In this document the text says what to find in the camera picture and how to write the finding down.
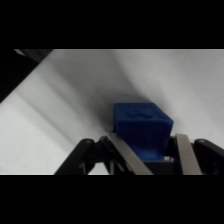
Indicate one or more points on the blue cube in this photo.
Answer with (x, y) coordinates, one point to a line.
(143, 128)

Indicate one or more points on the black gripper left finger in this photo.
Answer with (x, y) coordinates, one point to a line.
(128, 160)

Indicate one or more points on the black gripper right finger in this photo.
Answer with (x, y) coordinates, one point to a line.
(186, 156)

